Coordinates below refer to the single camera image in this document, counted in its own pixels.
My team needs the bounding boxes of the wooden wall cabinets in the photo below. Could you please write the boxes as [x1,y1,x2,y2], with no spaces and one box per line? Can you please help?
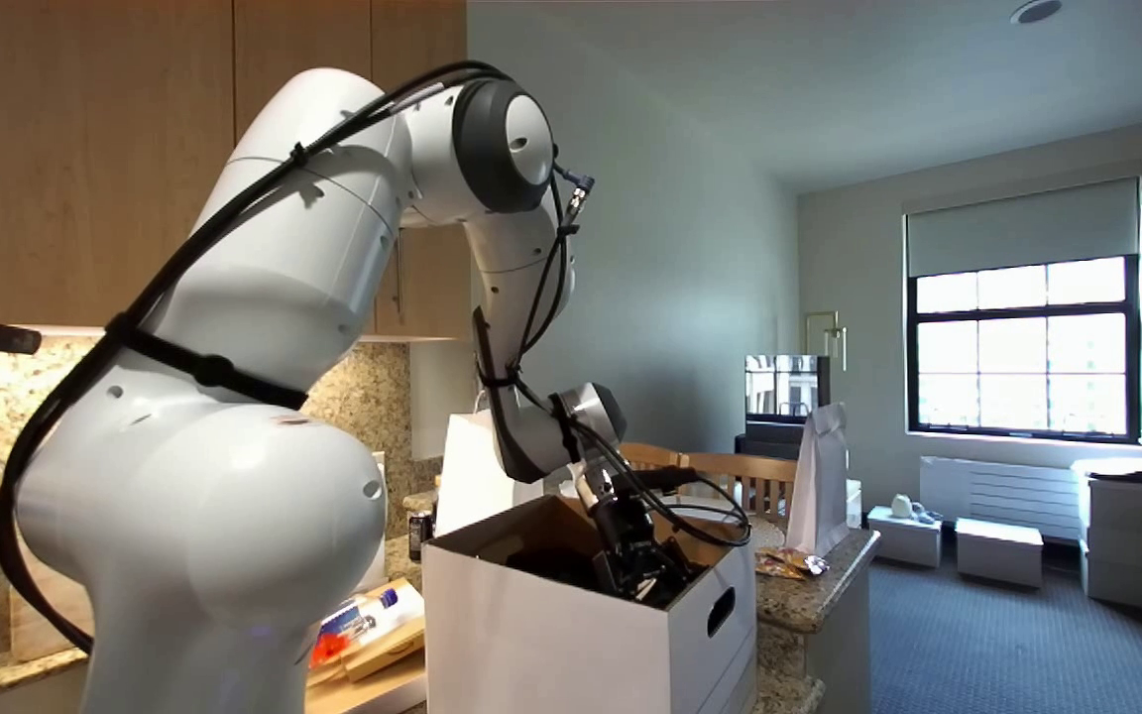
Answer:
[0,0,474,341]

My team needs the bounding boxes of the tall narrow white bag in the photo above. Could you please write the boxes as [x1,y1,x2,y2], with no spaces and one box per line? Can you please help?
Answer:
[784,400,857,556]

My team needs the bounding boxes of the wooden chair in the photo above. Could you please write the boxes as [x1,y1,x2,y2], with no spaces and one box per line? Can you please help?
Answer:
[619,439,690,475]
[688,450,803,523]

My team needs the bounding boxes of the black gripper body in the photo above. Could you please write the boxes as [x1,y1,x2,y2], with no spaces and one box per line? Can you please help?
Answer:
[589,487,667,575]

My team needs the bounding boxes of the white side cabinet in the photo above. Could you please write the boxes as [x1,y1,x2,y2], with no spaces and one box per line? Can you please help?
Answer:
[1076,456,1142,613]

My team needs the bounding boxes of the yellow and white package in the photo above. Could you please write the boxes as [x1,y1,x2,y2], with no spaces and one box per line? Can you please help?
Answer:
[311,582,427,675]

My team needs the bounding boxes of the white cardboard storage box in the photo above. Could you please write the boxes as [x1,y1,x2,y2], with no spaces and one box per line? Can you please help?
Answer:
[422,491,761,714]

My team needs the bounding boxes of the white roller blind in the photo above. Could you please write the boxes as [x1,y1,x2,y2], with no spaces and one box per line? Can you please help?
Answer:
[901,175,1142,283]

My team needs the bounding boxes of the white paper bag with handles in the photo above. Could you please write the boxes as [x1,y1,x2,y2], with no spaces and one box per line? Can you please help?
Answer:
[433,406,511,540]

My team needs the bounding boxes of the white square ottoman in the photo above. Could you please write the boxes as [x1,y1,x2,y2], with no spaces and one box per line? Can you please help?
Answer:
[954,516,1046,590]
[864,491,948,570]

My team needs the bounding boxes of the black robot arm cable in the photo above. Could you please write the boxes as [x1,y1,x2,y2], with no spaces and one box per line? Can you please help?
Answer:
[0,56,755,660]

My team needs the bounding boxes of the white radiator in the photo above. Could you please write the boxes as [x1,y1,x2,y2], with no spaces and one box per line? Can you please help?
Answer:
[918,454,1083,544]

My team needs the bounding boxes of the black framed window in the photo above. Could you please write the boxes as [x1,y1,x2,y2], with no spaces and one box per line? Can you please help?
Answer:
[905,254,1142,450]

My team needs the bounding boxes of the wooden cutting board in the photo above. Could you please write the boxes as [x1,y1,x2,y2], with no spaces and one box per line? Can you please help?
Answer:
[303,652,433,714]

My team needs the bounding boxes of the round ceiling light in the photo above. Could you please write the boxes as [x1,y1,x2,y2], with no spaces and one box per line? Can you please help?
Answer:
[1008,0,1069,28]

